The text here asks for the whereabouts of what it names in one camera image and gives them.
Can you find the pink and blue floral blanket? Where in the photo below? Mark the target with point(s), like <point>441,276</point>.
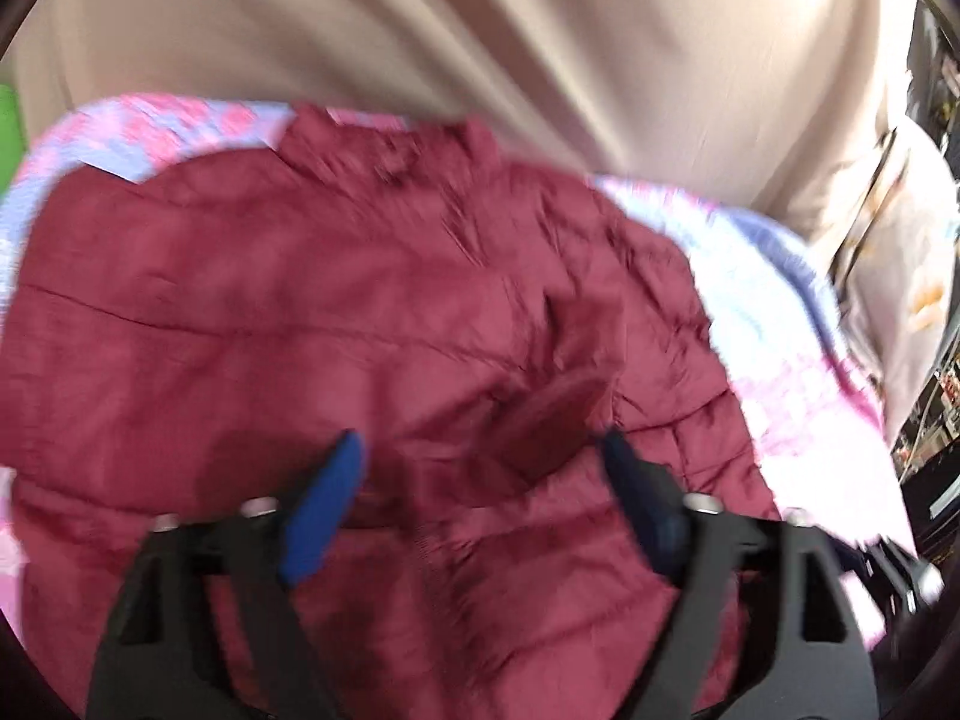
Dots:
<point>780,360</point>

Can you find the cluttered shelf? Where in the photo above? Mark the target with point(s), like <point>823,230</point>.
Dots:
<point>937,465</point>

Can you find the beige curtain sheet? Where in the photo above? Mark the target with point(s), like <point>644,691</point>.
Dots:
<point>450,30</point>

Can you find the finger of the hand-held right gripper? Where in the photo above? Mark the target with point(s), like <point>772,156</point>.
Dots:
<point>889,566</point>

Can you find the beige floral pillow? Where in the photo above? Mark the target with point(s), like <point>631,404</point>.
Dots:
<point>907,255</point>

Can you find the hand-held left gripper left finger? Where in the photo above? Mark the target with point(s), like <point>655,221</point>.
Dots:
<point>324,510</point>

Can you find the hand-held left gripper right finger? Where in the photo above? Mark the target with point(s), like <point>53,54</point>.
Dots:
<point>646,495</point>

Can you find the maroon quilted puffer jacket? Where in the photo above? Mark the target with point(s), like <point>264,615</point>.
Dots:
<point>337,315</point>

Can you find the green pillow with white stripe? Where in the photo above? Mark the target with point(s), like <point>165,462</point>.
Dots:
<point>13,139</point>

